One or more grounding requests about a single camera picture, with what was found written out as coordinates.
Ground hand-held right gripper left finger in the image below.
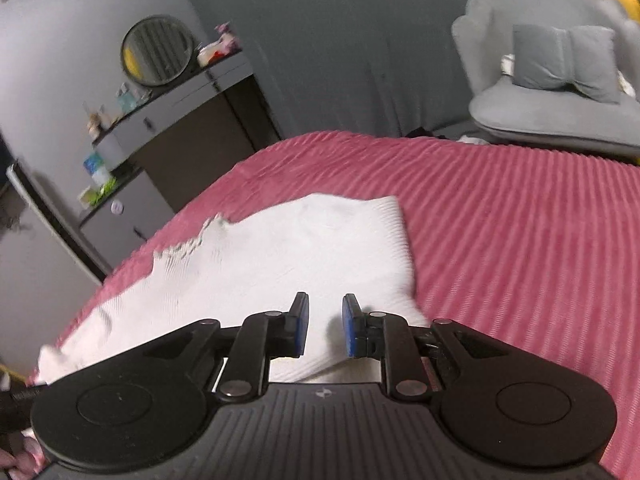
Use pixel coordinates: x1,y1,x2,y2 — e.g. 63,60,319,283
142,291,310,403

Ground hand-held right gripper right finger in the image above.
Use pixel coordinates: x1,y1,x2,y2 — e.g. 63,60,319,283
341,293,506,402

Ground white knitted sweater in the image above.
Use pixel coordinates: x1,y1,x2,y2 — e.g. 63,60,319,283
37,194,431,386

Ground person's left hand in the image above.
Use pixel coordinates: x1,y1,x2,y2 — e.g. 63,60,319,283
0,435,47,480

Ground pink ribbed blanket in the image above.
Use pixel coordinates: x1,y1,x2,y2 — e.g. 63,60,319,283
27,130,640,480

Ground white drawer cabinet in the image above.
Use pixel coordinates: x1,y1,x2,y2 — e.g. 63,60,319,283
77,167,201,271

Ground white dressing desk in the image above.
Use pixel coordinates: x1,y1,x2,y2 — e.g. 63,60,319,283
92,52,283,171

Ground green packets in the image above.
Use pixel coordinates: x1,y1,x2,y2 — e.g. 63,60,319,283
79,184,119,207

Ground blue and white package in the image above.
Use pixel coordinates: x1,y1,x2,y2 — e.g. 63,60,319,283
82,152,113,186

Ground teal box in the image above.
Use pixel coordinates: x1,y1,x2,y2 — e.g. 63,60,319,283
117,82,151,115

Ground grey shell-shaped chair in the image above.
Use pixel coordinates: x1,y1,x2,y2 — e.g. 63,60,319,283
451,0,640,158

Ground pink and white toiletries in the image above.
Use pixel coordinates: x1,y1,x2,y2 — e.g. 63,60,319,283
197,22,243,67

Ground round mirror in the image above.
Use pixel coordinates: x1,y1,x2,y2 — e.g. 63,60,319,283
121,16,195,87

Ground grey bow pillow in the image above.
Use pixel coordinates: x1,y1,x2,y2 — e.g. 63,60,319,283
511,24,623,105

